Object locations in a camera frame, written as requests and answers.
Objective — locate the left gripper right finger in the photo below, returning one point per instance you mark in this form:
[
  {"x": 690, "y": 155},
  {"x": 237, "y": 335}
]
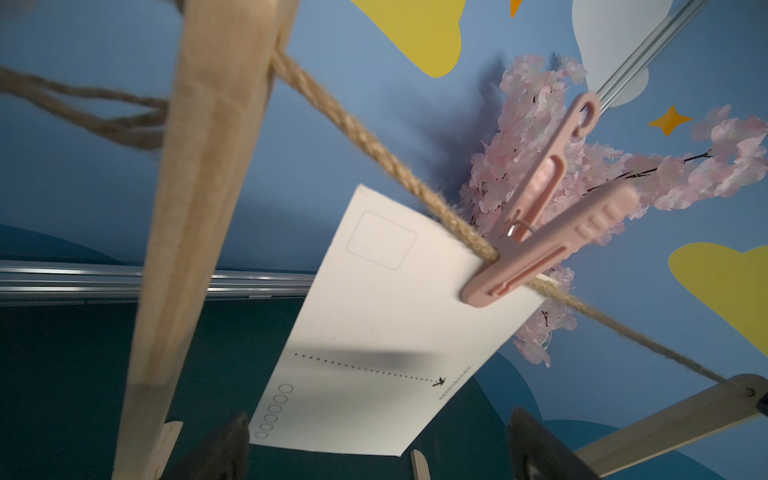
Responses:
[{"x": 537, "y": 454}]

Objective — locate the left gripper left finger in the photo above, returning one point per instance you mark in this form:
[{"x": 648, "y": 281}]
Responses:
[{"x": 222, "y": 454}]

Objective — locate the white postcard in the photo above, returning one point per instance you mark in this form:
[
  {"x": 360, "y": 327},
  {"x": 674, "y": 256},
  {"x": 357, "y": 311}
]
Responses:
[{"x": 382, "y": 341}]

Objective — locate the pink clothespin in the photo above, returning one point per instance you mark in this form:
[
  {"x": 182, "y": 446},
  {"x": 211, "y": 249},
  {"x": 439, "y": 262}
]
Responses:
[{"x": 526, "y": 250}]

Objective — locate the pink cherry blossom tree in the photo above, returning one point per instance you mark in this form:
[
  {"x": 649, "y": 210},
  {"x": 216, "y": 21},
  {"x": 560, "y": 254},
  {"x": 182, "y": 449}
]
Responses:
[{"x": 691, "y": 267}]

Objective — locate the rear aluminium floor rail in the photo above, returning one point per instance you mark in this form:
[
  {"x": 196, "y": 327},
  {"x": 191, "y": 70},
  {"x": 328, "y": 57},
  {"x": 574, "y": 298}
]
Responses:
[{"x": 32, "y": 282}]

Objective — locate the wooden drying rack frame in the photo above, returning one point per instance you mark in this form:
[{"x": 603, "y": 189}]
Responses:
[{"x": 231, "y": 52}]

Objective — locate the right aluminium corner post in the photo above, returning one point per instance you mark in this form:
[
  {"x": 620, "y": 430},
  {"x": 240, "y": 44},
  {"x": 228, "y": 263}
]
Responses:
[{"x": 632, "y": 76}]

